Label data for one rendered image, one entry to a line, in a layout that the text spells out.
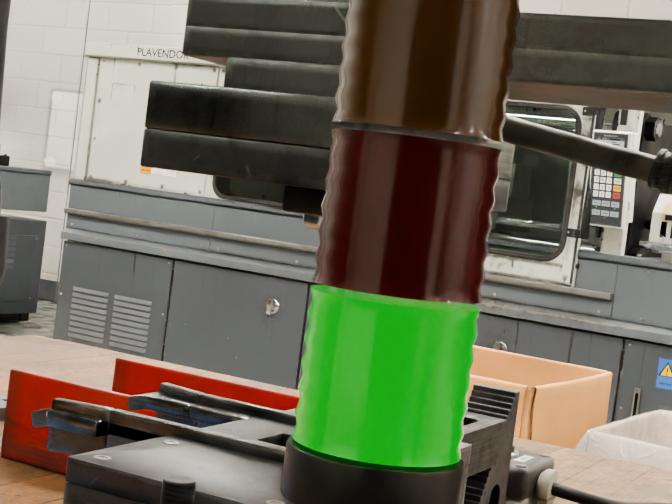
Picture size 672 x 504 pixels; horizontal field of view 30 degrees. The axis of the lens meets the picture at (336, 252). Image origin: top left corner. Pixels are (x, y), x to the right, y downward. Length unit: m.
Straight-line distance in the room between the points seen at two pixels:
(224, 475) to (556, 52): 0.21
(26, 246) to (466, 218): 7.73
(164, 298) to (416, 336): 6.00
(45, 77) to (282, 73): 9.09
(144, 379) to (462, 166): 0.69
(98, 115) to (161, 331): 1.19
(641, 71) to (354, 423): 0.25
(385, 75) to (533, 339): 5.05
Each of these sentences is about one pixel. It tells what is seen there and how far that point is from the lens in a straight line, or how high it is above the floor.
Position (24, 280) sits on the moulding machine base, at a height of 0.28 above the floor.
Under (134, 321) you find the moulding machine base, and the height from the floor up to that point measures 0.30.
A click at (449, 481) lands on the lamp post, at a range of 0.27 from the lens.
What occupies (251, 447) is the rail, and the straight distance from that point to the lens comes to 0.56.
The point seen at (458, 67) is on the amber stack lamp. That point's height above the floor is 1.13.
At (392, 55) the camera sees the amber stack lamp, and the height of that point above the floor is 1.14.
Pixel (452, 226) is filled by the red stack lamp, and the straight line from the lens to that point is 0.26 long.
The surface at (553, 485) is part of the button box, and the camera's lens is 0.91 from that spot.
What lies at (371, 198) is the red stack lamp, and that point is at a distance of 0.26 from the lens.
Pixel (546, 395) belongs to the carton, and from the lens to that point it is 2.88.
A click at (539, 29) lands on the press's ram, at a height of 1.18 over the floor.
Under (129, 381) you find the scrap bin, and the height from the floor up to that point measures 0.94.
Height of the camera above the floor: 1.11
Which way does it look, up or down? 3 degrees down
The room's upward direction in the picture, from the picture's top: 7 degrees clockwise
